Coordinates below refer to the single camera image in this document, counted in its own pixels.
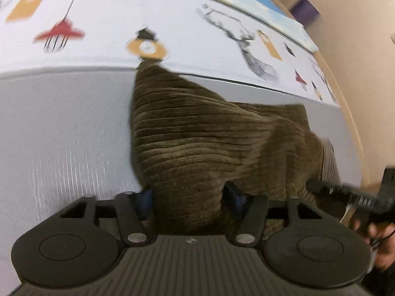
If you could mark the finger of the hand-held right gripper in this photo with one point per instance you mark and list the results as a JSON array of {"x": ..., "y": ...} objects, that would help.
[{"x": 324, "y": 186}]

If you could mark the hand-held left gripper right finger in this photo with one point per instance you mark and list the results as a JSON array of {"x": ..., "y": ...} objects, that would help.
[{"x": 234, "y": 199}]

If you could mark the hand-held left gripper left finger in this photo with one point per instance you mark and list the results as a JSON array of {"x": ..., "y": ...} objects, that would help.
[{"x": 145, "y": 200}]

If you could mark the person's right hand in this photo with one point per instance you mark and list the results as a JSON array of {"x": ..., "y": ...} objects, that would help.
[{"x": 382, "y": 252}]

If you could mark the printed grey white bed sheet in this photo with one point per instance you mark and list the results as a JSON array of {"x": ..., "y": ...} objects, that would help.
[{"x": 61, "y": 129}]

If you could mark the purple box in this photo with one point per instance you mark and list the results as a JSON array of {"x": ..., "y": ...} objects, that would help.
[{"x": 305, "y": 10}]

